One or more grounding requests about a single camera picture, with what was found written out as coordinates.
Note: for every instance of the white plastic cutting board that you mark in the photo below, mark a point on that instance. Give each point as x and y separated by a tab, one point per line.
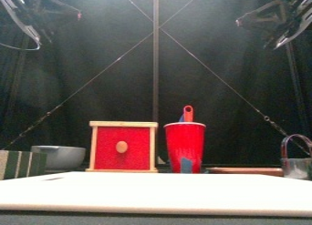
154	192

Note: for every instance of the green and white striped sponge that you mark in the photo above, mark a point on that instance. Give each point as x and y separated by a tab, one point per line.
20	164

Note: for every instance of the wooden box with red drawer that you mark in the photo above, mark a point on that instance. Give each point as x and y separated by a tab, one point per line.
122	134

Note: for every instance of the flat wooden tray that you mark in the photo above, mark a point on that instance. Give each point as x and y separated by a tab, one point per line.
244	171

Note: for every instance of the red plastic cup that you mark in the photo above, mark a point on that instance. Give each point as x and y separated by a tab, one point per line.
185	140

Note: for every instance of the vertical metal frame pole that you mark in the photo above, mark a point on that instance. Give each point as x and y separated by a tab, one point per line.
155	67

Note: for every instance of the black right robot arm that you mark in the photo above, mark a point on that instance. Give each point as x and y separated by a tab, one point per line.
260	19

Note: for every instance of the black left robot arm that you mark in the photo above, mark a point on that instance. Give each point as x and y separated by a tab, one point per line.
52	11

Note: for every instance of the grey metal bowl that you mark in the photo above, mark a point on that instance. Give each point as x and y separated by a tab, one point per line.
60	157

